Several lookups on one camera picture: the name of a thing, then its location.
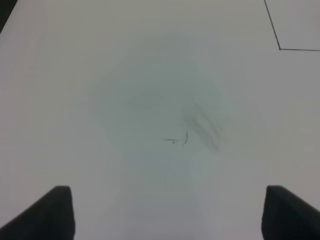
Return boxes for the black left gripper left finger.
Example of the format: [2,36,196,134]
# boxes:
[0,186,76,240]

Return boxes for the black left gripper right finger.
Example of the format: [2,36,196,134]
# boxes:
[261,185,320,240]

